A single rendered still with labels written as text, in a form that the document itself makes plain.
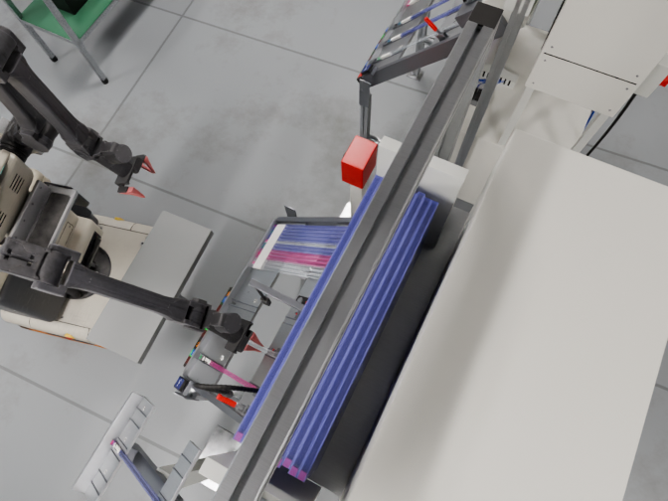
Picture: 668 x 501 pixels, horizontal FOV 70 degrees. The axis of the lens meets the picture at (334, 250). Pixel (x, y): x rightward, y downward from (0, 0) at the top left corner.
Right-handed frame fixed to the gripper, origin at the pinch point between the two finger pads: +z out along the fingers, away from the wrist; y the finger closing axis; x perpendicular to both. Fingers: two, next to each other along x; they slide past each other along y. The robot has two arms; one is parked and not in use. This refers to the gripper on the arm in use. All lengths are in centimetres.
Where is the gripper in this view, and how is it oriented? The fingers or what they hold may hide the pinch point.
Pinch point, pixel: (259, 348)
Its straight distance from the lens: 152.5
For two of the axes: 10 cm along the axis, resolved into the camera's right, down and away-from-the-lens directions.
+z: 6.6, 5.4, 5.2
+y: 4.6, -8.4, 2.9
